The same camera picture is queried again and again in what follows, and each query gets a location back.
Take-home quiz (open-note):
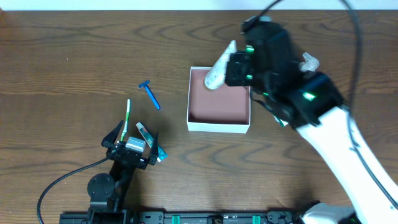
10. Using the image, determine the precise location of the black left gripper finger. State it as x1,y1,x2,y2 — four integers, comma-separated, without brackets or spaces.
149,133,159,165
101,120,124,146

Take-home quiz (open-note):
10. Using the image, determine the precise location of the teal toothpaste tube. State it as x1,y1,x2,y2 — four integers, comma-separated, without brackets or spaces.
136,122,168,162

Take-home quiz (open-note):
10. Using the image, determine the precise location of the white lotion tube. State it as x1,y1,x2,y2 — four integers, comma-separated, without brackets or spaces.
204,40,237,90

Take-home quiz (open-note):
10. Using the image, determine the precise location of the blue disposable razor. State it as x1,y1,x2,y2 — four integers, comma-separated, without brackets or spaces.
138,80,160,110

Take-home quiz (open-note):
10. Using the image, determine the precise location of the green white soap packet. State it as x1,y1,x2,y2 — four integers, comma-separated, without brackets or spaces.
274,116,287,127

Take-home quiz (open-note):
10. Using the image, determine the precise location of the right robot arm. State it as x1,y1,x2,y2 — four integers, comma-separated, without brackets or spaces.
187,15,397,223

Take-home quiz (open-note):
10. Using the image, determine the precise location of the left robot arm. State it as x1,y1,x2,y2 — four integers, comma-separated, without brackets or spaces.
84,121,159,224

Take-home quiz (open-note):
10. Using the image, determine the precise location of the green white toothbrush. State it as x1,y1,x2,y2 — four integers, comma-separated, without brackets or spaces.
121,98,131,141

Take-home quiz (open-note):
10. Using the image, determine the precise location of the white box pink interior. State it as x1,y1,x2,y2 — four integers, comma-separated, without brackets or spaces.
187,67,251,134

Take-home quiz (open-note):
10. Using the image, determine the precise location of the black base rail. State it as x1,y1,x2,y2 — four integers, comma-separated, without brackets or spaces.
59,210,299,224

